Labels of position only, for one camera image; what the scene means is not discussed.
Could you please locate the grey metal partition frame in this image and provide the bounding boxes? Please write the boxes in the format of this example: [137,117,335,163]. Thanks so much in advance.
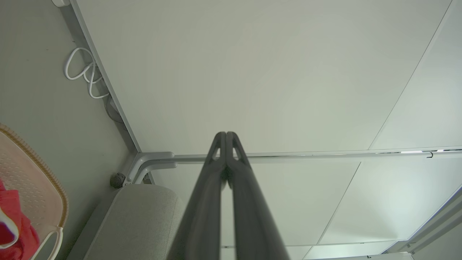
[123,146,462,186]

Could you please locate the small dark caster wheel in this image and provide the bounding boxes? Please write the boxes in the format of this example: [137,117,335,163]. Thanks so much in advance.
[110,173,126,189]

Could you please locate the grey partition edge rail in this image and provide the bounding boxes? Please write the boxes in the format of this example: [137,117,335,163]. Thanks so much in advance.
[383,184,462,260]

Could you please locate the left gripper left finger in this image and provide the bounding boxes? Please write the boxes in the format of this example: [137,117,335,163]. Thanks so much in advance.
[167,132,227,260]

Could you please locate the cream perforated laundry basket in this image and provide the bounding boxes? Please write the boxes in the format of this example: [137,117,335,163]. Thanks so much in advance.
[0,123,69,260]

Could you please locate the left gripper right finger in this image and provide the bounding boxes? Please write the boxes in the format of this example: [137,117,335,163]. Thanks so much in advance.
[226,131,291,260]

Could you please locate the red garment with white trim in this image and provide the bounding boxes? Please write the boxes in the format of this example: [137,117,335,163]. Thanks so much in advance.
[0,179,41,260]

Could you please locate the white coiled power cable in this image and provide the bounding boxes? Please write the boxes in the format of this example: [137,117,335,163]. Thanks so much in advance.
[64,47,110,99]

